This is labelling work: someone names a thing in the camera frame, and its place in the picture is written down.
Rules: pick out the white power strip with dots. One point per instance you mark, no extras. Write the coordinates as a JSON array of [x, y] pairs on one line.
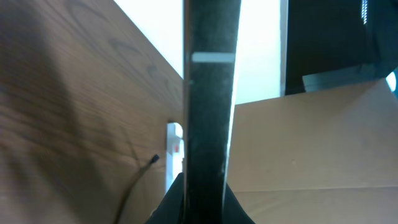
[[174, 153]]

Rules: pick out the dark monitor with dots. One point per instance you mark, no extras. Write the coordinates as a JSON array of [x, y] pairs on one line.
[[339, 42]]

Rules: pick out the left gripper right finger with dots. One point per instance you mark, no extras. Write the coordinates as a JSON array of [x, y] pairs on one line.
[[233, 212]]

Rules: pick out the brown cardboard box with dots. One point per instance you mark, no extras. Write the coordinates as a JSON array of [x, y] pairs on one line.
[[321, 157]]

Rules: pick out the Samsung Galaxy smartphone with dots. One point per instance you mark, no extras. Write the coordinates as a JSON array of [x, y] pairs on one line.
[[210, 34]]

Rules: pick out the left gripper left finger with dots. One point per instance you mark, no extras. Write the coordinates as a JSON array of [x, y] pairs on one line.
[[169, 209]]

